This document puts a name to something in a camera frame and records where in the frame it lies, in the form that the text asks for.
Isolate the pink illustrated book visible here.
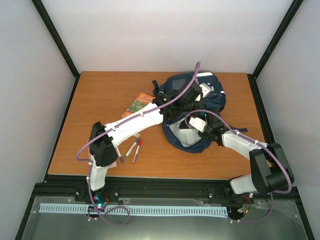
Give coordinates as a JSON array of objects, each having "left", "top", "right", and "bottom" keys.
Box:
[{"left": 89, "top": 135, "right": 118, "bottom": 167}]

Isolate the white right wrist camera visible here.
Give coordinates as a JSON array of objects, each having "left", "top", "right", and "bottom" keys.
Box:
[{"left": 189, "top": 117, "right": 207, "bottom": 133}]

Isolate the red cap white marker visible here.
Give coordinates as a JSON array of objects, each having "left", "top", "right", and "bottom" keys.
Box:
[{"left": 132, "top": 138, "right": 142, "bottom": 165}]

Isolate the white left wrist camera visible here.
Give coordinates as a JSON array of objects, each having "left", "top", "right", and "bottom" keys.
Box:
[{"left": 197, "top": 83, "right": 212, "bottom": 101}]

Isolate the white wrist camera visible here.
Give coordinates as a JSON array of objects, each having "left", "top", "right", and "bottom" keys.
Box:
[
  {"left": 197, "top": 83, "right": 212, "bottom": 101},
  {"left": 189, "top": 117, "right": 207, "bottom": 133}
]

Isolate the orange Treehouse book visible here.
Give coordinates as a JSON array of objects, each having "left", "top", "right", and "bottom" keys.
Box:
[{"left": 121, "top": 92, "right": 155, "bottom": 118}]

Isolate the purple cap white marker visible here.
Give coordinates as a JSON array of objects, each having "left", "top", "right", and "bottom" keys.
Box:
[{"left": 115, "top": 147, "right": 124, "bottom": 163}]

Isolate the black aluminium frame rail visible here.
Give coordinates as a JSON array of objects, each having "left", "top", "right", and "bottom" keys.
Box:
[{"left": 32, "top": 174, "right": 301, "bottom": 208}]

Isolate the teal cap white marker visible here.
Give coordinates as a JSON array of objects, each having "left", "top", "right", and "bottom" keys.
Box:
[{"left": 125, "top": 137, "right": 140, "bottom": 157}]

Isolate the light blue cable duct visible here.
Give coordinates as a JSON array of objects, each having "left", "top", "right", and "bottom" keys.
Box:
[{"left": 38, "top": 203, "right": 228, "bottom": 218}]

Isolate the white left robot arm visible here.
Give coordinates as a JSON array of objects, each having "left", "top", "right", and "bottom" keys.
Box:
[{"left": 86, "top": 83, "right": 211, "bottom": 202}]

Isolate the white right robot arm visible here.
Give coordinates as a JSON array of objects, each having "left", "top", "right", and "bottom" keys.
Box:
[{"left": 184, "top": 109, "right": 295, "bottom": 199}]

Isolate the navy blue backpack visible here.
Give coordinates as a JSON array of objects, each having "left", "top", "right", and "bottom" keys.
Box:
[{"left": 152, "top": 72, "right": 242, "bottom": 154}]

